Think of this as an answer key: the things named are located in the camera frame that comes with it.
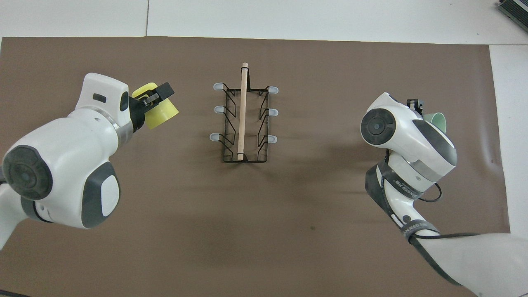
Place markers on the brown table mat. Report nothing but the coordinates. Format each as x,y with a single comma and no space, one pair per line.
247,227

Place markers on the yellow plastic cup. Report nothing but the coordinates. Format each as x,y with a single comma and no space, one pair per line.
163,115

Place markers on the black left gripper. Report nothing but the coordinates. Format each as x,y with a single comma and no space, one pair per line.
138,115

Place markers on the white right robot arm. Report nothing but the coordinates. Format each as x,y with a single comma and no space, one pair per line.
408,128

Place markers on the dark finned electronic device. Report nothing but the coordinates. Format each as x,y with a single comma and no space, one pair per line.
515,7

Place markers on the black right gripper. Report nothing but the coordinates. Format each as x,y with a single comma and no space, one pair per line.
414,104

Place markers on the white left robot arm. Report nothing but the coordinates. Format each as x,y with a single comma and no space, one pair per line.
70,156

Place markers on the light green plastic cup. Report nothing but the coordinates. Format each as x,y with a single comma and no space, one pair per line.
438,121

